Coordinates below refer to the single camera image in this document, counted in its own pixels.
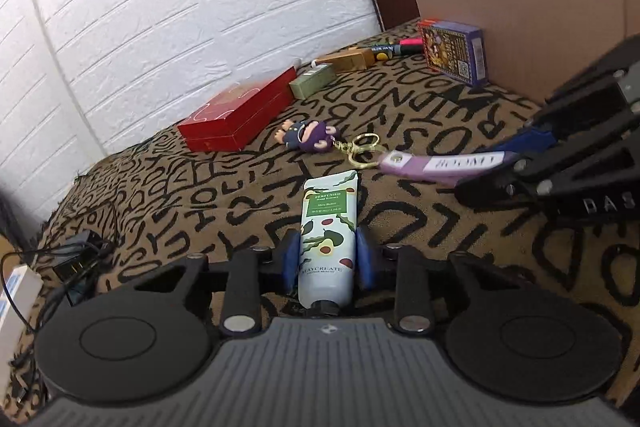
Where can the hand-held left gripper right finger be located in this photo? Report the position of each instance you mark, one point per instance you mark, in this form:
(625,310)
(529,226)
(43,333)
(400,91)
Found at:
(367,257)

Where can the black power adapter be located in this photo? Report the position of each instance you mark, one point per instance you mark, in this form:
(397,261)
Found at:
(80,254)

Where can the small gold box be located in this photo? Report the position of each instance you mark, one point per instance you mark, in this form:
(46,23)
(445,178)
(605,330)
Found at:
(345,59)

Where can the white wall pipe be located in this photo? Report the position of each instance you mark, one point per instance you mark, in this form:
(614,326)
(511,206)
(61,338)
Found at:
(50,47)

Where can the white blue box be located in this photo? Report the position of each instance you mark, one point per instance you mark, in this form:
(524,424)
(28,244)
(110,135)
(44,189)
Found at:
(15,307)

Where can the white hand cream tube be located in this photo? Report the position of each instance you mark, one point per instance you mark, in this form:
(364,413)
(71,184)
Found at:
(327,247)

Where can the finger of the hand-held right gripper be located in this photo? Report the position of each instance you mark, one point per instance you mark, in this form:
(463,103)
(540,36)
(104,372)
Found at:
(530,179)
(535,142)

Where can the red flat gift box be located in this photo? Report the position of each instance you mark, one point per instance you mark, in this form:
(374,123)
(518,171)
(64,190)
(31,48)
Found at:
(240,112)

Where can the cardboard box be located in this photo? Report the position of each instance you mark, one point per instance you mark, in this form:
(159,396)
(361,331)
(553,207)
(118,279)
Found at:
(525,27)

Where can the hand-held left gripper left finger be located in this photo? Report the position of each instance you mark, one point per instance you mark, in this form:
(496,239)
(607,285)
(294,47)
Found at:
(290,262)

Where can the purple card box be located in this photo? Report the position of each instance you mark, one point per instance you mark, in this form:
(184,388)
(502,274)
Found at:
(452,52)

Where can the small green box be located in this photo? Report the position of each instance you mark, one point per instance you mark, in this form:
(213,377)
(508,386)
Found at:
(312,82)

